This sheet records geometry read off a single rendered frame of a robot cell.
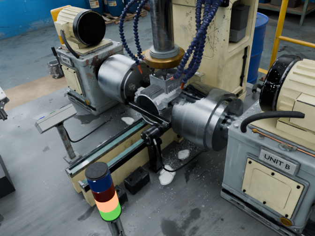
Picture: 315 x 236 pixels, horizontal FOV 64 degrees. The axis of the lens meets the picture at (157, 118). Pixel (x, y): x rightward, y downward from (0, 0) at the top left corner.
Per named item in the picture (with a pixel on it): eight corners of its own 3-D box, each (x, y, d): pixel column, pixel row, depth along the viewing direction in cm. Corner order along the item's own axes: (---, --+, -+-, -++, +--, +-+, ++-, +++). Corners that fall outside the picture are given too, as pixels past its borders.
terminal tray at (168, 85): (167, 78, 127) (166, 65, 123) (183, 84, 121) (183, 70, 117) (150, 88, 121) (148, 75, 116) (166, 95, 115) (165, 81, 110)
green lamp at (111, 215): (112, 199, 78) (109, 190, 76) (125, 210, 75) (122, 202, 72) (96, 212, 75) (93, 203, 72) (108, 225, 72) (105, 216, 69)
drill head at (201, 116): (191, 110, 130) (191, 66, 115) (269, 145, 106) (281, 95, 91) (157, 136, 117) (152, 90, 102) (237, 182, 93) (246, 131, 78)
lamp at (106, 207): (109, 190, 76) (106, 180, 73) (122, 202, 72) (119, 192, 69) (93, 203, 72) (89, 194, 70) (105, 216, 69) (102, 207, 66)
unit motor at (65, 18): (89, 64, 179) (72, 0, 153) (118, 77, 159) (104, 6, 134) (56, 79, 165) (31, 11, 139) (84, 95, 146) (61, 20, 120)
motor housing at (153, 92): (163, 100, 139) (160, 69, 127) (191, 113, 128) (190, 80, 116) (136, 118, 128) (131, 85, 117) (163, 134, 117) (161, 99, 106)
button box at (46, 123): (74, 115, 120) (68, 106, 120) (78, 112, 114) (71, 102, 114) (40, 134, 111) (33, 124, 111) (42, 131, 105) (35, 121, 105)
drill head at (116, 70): (121, 79, 164) (114, 41, 149) (162, 97, 142) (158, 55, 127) (88, 96, 151) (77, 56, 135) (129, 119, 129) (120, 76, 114)
